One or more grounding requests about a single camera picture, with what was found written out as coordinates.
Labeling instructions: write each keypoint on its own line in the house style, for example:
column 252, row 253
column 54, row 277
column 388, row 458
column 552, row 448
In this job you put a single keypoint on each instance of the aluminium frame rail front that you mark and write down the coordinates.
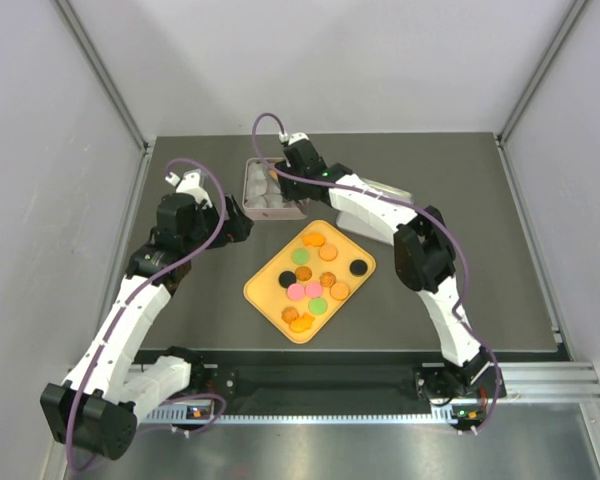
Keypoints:
column 524, row 383

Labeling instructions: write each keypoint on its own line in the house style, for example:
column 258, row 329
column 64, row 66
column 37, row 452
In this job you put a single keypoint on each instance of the chocolate chip cookie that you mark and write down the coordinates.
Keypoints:
column 303, row 273

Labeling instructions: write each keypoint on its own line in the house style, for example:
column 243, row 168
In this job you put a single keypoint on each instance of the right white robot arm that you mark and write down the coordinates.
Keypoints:
column 424, row 255

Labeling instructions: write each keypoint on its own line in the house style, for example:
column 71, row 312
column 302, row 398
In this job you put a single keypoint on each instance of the pink cookie tin box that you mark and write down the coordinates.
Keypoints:
column 262, row 198

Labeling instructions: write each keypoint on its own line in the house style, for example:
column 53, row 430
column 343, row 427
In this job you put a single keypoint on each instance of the pink sandwich cookie left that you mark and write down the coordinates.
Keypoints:
column 296, row 292

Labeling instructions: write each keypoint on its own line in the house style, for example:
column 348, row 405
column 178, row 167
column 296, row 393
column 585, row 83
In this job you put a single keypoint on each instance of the swirl cookie bottom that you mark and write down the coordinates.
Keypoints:
column 289, row 314

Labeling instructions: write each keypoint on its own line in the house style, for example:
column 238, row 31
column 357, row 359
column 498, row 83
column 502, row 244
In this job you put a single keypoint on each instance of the silver tin lid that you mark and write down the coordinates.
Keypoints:
column 365, row 208

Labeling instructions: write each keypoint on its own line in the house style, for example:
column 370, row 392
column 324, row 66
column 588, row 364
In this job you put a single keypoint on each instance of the green sandwich cookie top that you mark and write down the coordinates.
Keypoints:
column 300, row 256

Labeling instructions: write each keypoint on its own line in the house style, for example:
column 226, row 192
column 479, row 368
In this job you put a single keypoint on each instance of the round biscuit cookie top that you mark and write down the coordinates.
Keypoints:
column 328, row 252

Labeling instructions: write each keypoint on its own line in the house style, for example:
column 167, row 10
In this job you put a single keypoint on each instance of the swirl cookie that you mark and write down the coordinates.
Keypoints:
column 327, row 280
column 289, row 314

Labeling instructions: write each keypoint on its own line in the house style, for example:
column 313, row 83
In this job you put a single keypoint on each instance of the fish shaped cookie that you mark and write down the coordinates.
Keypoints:
column 302, row 323
column 313, row 239

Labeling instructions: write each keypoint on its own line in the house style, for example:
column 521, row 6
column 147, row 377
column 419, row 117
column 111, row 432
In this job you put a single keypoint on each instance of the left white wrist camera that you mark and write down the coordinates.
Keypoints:
column 190, row 183

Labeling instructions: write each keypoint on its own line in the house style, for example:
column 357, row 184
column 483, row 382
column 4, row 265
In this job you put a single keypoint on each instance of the pink sandwich cookie right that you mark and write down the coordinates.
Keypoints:
column 313, row 290

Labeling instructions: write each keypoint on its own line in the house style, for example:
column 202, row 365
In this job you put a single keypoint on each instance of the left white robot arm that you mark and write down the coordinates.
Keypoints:
column 97, row 408

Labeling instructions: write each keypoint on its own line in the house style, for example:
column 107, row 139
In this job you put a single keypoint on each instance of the pink sandwich cookie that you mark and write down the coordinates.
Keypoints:
column 296, row 292
column 313, row 290

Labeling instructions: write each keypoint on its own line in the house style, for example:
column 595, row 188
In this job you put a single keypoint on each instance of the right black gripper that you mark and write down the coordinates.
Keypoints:
column 287, row 190

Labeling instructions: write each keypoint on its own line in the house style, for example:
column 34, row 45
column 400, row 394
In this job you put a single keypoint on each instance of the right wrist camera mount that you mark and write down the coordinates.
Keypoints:
column 287, row 139

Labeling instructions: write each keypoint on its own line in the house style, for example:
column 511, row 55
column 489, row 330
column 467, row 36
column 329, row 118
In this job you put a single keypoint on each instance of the green sandwich cookie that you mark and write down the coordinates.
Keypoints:
column 318, row 306
column 300, row 256

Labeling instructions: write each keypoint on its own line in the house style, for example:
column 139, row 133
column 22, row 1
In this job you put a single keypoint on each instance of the black sandwich cookie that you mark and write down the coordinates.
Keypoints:
column 286, row 279
column 358, row 267

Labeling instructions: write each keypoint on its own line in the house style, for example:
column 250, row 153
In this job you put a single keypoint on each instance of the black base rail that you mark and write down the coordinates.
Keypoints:
column 330, row 383

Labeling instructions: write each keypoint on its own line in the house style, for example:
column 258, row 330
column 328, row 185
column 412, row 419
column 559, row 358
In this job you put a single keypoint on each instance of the green sandwich cookie bottom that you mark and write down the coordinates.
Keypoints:
column 318, row 306

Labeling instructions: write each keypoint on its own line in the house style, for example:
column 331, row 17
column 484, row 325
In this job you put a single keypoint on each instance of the fish shaped cookie top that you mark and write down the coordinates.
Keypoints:
column 313, row 239

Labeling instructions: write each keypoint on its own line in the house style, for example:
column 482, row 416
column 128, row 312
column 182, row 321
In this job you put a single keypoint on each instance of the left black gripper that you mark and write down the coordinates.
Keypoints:
column 234, row 229

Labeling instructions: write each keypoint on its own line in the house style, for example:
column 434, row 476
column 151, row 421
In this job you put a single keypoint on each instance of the fish shaped cookie bottom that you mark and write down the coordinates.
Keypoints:
column 302, row 323

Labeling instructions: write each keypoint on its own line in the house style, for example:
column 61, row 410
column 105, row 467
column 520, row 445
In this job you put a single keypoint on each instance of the yellow plastic tray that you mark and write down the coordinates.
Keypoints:
column 265, row 294

